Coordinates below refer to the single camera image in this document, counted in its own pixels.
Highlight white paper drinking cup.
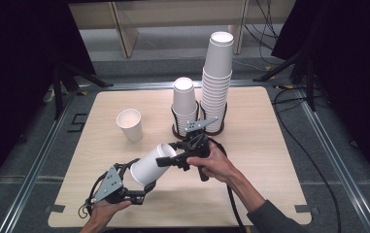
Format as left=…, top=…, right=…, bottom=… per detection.
left=116, top=108, right=144, bottom=144
left=129, top=143, right=177, bottom=187

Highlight black wire cup holder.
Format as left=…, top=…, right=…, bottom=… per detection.
left=198, top=101, right=229, bottom=137
left=171, top=100, right=201, bottom=141

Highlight long black floor cable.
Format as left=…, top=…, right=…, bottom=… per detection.
left=272, top=85, right=342, bottom=233

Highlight light wooden shelf unit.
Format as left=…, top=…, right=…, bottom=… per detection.
left=67, top=0, right=250, bottom=59

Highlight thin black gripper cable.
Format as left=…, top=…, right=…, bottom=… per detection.
left=77, top=171, right=109, bottom=219

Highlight person's left hand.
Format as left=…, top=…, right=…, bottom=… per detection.
left=89, top=199, right=132, bottom=224

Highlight tall stack of white cups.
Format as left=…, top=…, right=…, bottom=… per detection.
left=199, top=31, right=235, bottom=134

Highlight person's right hand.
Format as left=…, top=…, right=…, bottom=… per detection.
left=186, top=142, right=239, bottom=183

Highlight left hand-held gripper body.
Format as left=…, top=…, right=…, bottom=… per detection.
left=93, top=165, right=130, bottom=205

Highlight short stack of white cups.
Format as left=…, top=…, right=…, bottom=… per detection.
left=171, top=77, right=200, bottom=137

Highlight bundle of black cables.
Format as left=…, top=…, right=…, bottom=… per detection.
left=244, top=0, right=283, bottom=51

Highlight dark curtain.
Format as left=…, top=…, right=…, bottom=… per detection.
left=271, top=0, right=370, bottom=185
left=0, top=0, right=96, bottom=198

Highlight black metal stand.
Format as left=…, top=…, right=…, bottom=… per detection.
left=50, top=57, right=114, bottom=120
left=252, top=32, right=317, bottom=113

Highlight black tape strip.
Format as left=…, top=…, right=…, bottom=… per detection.
left=293, top=204, right=320, bottom=215
left=45, top=204, right=66, bottom=214

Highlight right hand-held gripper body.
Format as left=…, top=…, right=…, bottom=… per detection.
left=185, top=117, right=219, bottom=183

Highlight aluminium floor rail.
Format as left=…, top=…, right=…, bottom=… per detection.
left=79, top=80, right=278, bottom=92
left=297, top=93, right=370, bottom=233
left=0, top=93, right=77, bottom=233

